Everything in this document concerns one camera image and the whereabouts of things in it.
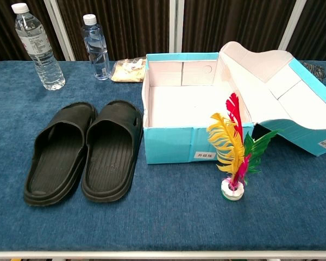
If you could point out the light blue shoe box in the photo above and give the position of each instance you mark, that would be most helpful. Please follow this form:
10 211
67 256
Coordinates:
168 146

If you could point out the white partition post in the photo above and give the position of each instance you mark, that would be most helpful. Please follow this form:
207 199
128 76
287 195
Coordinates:
61 32
290 27
176 27

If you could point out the colourful feather shuttlecock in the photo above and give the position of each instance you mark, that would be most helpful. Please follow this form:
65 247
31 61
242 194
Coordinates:
228 136

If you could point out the small blue-tinted water bottle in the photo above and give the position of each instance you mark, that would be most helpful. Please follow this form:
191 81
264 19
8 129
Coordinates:
97 54

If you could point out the dark patterned cloth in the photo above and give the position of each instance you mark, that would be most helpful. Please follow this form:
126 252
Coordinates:
316 70

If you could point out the clear plastic snack bag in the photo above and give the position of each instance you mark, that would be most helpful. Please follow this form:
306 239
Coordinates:
127 73

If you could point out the black rubber slipper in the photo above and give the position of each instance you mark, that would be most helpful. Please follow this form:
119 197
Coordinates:
111 163
57 163

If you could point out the large clear water bottle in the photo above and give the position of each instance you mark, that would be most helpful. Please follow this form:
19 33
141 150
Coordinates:
43 62

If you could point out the dark brown partition panel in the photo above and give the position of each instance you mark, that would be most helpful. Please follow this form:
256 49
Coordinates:
2 40
130 27
233 21
320 27

